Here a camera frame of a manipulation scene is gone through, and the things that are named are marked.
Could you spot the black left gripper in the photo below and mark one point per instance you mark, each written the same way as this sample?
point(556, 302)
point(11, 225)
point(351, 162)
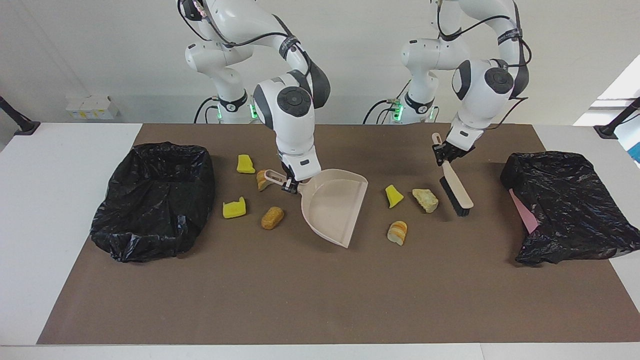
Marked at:
point(457, 151)

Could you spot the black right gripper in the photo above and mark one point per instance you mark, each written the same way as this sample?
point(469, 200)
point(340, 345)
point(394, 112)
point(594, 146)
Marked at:
point(286, 175)

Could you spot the striped toy croissant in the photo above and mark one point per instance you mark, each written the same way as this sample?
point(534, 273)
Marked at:
point(261, 182)
point(397, 233)

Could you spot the brown toy nugget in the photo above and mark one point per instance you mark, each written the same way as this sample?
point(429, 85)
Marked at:
point(272, 218)

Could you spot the beige hand brush black bristles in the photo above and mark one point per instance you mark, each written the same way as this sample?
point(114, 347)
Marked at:
point(457, 187)

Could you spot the beige plastic dustpan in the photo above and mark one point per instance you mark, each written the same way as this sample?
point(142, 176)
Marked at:
point(335, 205)

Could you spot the toy croissant pale underside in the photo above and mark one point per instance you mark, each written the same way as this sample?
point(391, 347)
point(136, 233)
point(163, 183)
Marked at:
point(425, 200)

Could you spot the yellow sponge piece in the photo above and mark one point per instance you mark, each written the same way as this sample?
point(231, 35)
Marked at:
point(245, 164)
point(394, 196)
point(234, 209)

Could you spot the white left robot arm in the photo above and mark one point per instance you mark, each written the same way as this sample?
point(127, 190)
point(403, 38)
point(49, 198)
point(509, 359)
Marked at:
point(480, 100)

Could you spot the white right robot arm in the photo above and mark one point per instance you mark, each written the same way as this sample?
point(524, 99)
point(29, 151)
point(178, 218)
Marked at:
point(292, 125)

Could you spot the pink plastic bin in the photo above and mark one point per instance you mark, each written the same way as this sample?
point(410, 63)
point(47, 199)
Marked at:
point(525, 215)

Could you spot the black trash bag liner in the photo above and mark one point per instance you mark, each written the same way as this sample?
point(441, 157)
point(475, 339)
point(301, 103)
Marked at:
point(575, 210)
point(150, 200)

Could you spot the brown table mat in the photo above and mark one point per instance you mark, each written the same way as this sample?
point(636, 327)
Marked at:
point(320, 300)

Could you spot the blue object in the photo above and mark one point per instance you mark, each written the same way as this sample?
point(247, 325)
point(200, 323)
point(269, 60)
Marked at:
point(636, 150)

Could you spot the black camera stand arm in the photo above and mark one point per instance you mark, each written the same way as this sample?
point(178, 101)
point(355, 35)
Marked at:
point(25, 127)
point(607, 131)

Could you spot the white wall socket box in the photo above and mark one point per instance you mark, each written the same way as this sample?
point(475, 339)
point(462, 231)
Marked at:
point(92, 107)

